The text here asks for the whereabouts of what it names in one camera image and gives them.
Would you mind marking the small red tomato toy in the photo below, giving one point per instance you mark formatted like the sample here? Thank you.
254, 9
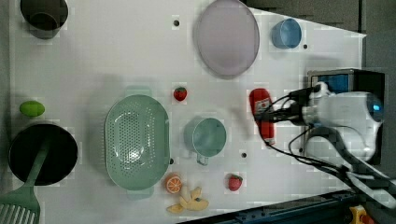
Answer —
180, 94

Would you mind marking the round lavender plate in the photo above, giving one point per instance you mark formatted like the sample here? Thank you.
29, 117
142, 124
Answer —
227, 37

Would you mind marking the blue bowl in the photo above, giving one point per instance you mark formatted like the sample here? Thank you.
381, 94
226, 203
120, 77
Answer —
286, 34

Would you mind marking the green measuring cup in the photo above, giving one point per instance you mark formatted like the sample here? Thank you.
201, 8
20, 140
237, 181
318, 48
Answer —
206, 137

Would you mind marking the peeled banana toy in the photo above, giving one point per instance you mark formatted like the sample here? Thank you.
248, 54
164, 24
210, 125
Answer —
189, 200

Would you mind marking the red plush ketchup bottle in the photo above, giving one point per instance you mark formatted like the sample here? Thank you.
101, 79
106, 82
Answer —
261, 105

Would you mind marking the green slotted spatula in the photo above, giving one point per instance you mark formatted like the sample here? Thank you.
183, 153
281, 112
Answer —
20, 206

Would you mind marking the blue metal frame rail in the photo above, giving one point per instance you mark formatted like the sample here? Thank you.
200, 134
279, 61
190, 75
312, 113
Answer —
328, 208

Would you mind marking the black cylinder cup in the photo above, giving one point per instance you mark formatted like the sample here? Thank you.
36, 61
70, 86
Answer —
45, 17

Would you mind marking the green lime toy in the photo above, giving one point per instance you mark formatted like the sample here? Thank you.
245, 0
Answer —
32, 109

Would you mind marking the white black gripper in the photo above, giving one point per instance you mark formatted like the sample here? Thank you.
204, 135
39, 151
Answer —
300, 99

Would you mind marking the green strainer basket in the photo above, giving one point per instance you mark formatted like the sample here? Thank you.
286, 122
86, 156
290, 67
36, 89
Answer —
137, 142

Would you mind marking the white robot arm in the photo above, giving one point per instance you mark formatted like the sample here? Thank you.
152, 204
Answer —
360, 176

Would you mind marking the red strawberry toy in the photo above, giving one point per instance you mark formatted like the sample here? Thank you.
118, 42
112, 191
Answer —
235, 182

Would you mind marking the orange slice toy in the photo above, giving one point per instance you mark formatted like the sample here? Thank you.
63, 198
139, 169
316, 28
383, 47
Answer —
173, 184

